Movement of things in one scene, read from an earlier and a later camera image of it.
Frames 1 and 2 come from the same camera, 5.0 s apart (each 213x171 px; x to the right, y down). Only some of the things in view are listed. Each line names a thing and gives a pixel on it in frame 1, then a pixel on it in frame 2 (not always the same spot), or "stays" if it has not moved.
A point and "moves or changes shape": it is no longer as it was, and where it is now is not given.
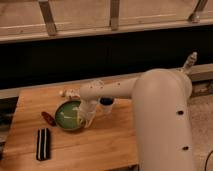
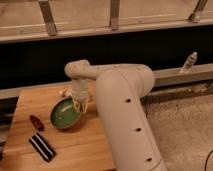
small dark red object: [49, 119] → [37, 122]
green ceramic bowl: [67, 116] moves or changes shape
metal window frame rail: [42, 20] stays
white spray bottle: [190, 60] stays
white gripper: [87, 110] → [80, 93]
